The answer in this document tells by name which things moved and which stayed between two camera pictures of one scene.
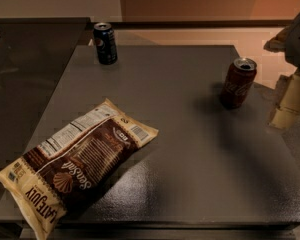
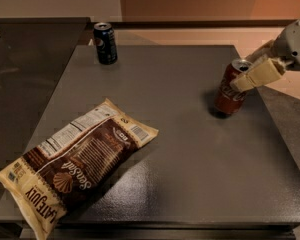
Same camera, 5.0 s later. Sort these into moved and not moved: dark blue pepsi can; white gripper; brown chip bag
Moved: white gripper
Not moved: brown chip bag; dark blue pepsi can
